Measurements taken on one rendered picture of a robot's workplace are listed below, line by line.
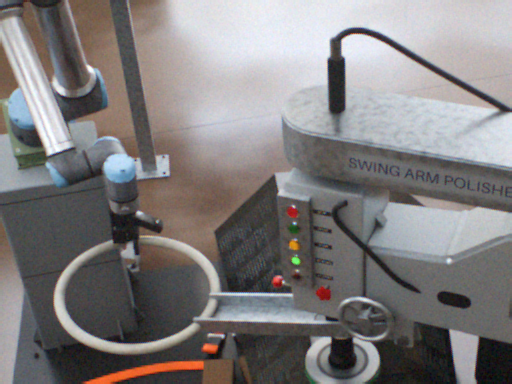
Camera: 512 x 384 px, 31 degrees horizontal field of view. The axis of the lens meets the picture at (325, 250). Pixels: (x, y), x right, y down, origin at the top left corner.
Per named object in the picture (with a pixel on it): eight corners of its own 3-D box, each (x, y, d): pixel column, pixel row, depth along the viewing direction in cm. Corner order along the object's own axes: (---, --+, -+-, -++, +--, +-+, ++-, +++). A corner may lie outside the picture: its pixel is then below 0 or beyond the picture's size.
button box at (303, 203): (316, 283, 235) (312, 194, 217) (312, 290, 233) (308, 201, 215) (287, 276, 237) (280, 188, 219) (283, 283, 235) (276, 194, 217)
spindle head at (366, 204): (444, 292, 251) (455, 156, 222) (423, 348, 235) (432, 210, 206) (320, 264, 261) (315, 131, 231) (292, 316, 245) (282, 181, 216)
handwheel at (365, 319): (403, 324, 238) (405, 281, 228) (392, 351, 231) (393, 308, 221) (348, 311, 242) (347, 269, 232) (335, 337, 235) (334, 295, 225)
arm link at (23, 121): (5, 103, 337) (-2, 91, 320) (51, 88, 341) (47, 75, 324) (21, 142, 337) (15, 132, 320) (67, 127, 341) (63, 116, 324)
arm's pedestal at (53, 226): (32, 363, 390) (-23, 203, 335) (29, 286, 427) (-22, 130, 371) (151, 338, 399) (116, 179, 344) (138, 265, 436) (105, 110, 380)
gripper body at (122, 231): (113, 230, 296) (109, 201, 288) (141, 228, 297) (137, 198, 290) (113, 246, 290) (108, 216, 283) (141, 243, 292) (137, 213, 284)
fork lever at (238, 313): (436, 301, 252) (432, 287, 249) (417, 350, 238) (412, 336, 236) (221, 296, 282) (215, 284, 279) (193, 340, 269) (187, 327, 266)
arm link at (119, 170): (129, 148, 280) (138, 166, 273) (134, 182, 288) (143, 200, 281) (98, 155, 277) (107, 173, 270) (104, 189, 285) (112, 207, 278)
